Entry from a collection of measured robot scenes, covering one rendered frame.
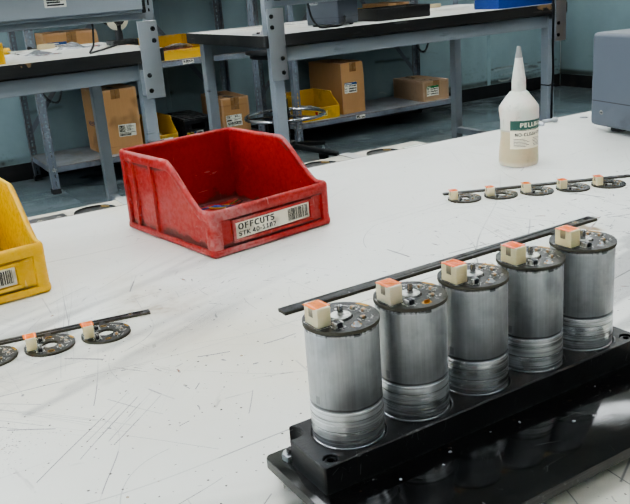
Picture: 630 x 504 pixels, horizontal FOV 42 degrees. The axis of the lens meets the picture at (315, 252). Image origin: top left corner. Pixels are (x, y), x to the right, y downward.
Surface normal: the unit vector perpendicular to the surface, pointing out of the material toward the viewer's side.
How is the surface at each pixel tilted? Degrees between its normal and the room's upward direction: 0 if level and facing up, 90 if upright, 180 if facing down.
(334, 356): 90
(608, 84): 90
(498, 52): 90
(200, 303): 0
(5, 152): 90
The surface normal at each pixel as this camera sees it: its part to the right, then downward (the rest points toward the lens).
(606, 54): -0.93, 0.18
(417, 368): -0.02, 0.32
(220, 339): -0.07, -0.95
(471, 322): -0.27, 0.33
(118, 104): 0.51, 0.26
